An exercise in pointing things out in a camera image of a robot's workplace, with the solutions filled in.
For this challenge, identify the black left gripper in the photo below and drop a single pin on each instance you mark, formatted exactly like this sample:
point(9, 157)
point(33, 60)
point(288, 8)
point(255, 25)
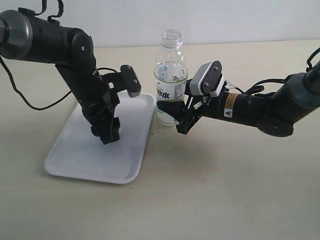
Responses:
point(98, 107)

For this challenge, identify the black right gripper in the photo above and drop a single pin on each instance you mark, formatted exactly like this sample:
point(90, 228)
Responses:
point(188, 115)

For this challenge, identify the clear plastic drink bottle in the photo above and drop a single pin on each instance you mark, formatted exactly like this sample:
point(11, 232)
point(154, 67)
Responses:
point(170, 69)

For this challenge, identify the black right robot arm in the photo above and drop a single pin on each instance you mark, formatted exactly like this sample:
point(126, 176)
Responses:
point(272, 105)

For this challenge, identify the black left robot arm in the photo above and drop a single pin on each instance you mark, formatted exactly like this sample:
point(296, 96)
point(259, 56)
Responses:
point(28, 38)

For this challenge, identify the white rectangular plastic tray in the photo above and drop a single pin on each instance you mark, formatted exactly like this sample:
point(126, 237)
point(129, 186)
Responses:
point(78, 154)

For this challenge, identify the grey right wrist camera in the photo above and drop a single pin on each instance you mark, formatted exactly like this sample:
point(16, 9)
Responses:
point(208, 80)

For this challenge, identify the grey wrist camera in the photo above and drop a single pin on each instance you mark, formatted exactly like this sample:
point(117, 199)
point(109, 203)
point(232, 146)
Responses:
point(208, 80)
point(131, 82)

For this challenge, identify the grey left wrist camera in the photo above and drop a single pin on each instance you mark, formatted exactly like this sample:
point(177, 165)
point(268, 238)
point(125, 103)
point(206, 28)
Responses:
point(131, 82)

